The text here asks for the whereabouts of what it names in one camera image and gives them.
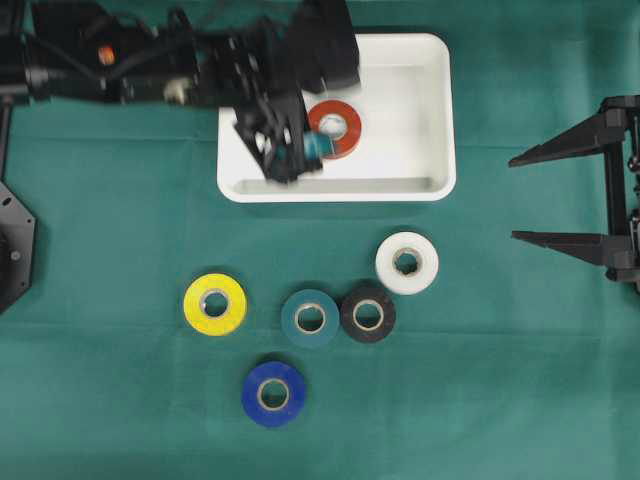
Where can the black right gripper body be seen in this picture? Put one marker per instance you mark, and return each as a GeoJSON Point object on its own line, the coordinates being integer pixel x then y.
{"type": "Point", "coordinates": [620, 146]}

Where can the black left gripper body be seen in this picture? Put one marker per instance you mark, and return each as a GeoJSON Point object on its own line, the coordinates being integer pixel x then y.
{"type": "Point", "coordinates": [257, 70]}

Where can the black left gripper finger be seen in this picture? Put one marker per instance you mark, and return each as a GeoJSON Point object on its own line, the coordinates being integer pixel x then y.
{"type": "Point", "coordinates": [292, 126]}
{"type": "Point", "coordinates": [262, 135]}

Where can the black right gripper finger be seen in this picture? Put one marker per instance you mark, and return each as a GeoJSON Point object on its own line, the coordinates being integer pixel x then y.
{"type": "Point", "coordinates": [580, 140]}
{"type": "Point", "coordinates": [583, 246]}

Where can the red tape roll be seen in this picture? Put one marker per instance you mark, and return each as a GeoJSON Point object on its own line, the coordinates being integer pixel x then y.
{"type": "Point", "coordinates": [337, 126]}

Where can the white tape roll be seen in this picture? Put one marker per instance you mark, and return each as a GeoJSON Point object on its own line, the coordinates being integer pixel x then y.
{"type": "Point", "coordinates": [421, 249]}

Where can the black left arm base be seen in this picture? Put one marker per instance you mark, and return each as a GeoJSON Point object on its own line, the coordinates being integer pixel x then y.
{"type": "Point", "coordinates": [18, 226]}

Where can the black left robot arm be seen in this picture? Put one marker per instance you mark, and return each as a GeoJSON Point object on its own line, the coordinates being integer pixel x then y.
{"type": "Point", "coordinates": [80, 50]}

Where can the green tape roll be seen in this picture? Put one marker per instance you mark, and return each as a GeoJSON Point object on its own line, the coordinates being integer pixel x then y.
{"type": "Point", "coordinates": [305, 302]}

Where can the yellow tape roll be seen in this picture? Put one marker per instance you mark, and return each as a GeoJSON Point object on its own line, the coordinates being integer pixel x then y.
{"type": "Point", "coordinates": [194, 304]}

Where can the black tape roll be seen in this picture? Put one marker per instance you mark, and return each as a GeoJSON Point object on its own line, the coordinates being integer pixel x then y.
{"type": "Point", "coordinates": [368, 295]}

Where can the blue tape roll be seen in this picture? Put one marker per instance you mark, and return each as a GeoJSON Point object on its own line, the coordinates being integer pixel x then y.
{"type": "Point", "coordinates": [295, 388]}

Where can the white plastic tray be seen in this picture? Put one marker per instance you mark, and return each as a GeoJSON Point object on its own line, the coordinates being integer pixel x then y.
{"type": "Point", "coordinates": [407, 148]}

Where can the green table cloth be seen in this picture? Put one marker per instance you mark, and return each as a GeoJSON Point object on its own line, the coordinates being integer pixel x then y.
{"type": "Point", "coordinates": [517, 362]}

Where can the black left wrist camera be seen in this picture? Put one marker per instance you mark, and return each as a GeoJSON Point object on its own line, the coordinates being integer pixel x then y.
{"type": "Point", "coordinates": [322, 46]}

